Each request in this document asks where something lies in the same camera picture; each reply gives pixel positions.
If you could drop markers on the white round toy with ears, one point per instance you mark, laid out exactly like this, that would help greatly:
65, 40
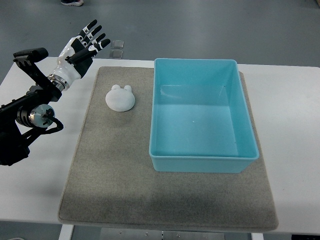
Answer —
120, 99

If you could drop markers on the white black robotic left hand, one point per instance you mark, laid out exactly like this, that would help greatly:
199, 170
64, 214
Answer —
77, 56

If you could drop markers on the light blue plastic box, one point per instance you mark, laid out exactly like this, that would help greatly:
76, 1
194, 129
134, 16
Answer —
200, 121

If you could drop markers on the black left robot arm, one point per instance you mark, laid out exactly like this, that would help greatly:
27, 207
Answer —
24, 119

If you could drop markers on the metal table base plate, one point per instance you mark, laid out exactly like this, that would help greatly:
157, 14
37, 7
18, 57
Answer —
144, 234

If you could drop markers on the lower floor metal plate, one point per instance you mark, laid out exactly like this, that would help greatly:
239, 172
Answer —
116, 54

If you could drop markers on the dark shoe at top left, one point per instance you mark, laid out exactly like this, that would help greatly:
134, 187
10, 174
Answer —
72, 3

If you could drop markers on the grey felt mat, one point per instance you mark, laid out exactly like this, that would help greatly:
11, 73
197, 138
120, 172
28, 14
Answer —
112, 181

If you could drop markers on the floor metal plate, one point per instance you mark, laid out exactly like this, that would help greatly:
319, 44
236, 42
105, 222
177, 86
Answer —
117, 44
116, 54

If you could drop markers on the upper floor metal plate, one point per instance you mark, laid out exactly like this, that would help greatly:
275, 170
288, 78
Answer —
117, 44

